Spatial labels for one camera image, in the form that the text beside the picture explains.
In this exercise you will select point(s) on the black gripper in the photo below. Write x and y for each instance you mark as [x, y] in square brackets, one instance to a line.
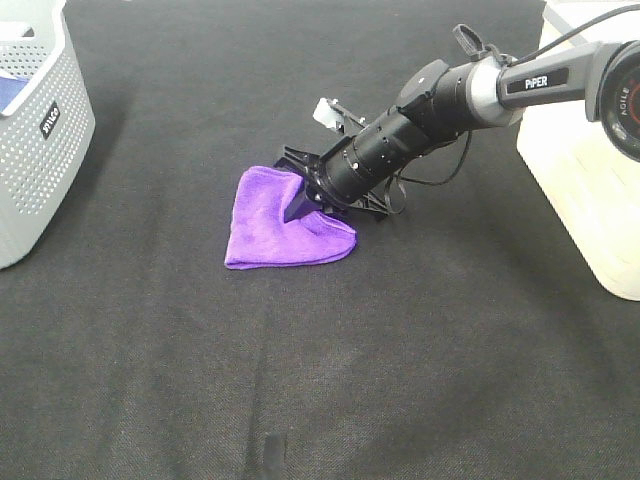
[343, 177]

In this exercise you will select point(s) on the purple towel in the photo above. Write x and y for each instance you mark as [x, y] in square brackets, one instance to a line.
[260, 237]

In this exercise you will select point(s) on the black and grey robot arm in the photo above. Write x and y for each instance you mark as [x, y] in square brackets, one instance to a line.
[439, 103]

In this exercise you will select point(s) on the black table mat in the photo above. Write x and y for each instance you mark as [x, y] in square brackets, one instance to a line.
[464, 339]

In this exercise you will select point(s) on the grey perforated laundry basket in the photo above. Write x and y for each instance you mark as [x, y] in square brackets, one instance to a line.
[47, 128]

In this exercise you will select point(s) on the white plastic bin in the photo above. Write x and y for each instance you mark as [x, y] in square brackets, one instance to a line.
[592, 186]

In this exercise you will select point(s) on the blue cloth in basket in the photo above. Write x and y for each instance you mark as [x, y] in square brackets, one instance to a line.
[10, 87]

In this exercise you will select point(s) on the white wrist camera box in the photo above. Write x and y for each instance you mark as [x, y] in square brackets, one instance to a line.
[327, 114]

